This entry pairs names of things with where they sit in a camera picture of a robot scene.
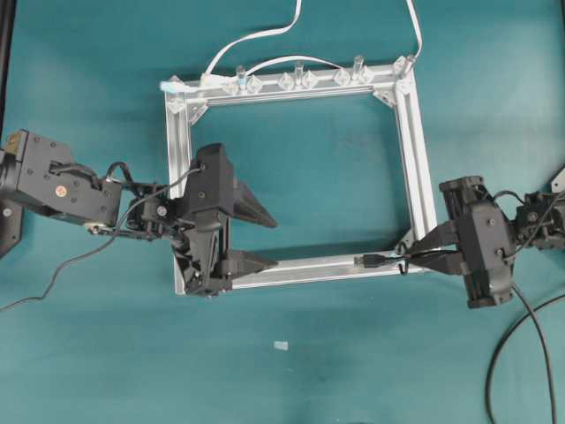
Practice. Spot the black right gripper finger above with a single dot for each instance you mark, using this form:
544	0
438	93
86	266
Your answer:
445	263
442	235

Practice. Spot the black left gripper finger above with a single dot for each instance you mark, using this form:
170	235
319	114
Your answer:
246	207
238	263

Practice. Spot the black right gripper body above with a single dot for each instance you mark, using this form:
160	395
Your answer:
483	238

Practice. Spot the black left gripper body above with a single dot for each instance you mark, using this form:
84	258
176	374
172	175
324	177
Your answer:
202	247

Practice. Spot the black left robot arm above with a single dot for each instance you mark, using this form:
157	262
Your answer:
42	176

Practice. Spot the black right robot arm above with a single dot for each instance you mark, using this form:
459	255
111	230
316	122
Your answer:
539	223

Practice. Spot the black zip tie loop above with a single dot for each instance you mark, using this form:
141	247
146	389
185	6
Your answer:
404	262

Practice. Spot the blue tape piece on table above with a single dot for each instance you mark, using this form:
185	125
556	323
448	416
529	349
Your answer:
280	345

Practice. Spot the clear standoff post left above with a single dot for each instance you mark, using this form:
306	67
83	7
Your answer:
241	79

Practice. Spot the clear standoff post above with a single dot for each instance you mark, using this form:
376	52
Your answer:
299	74
241	79
357	68

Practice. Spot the clear standoff post middle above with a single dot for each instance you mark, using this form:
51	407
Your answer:
299	74

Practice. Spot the aluminium extrusion frame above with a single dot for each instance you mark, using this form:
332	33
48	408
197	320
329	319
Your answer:
341	166

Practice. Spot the clear standoff post right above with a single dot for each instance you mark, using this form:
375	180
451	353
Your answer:
357	68

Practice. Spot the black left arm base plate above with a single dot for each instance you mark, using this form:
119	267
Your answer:
11	224

